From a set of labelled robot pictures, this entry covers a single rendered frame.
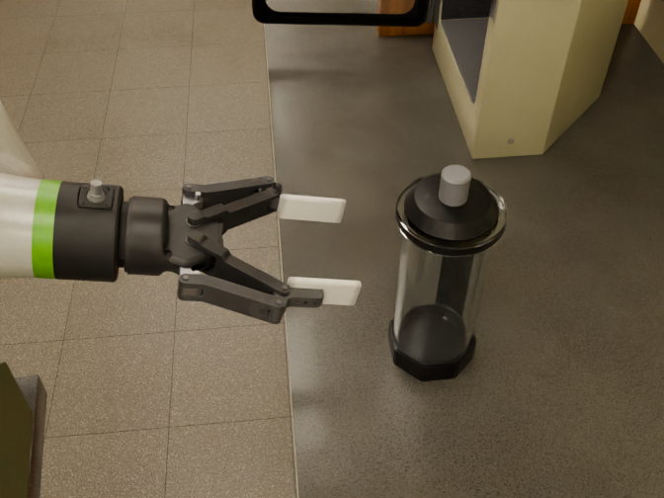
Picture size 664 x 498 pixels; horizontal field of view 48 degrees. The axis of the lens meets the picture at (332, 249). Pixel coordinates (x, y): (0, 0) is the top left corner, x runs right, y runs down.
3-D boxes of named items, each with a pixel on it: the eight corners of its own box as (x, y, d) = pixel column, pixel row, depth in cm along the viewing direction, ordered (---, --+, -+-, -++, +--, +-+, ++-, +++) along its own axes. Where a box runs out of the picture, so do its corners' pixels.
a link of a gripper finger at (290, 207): (276, 218, 79) (276, 213, 80) (340, 223, 81) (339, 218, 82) (281, 198, 77) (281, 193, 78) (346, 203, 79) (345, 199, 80)
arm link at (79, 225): (68, 236, 77) (55, 305, 71) (64, 146, 69) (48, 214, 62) (128, 240, 78) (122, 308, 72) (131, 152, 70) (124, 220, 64)
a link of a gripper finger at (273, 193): (190, 251, 74) (182, 242, 75) (279, 214, 81) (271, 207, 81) (194, 222, 72) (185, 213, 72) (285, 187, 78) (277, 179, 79)
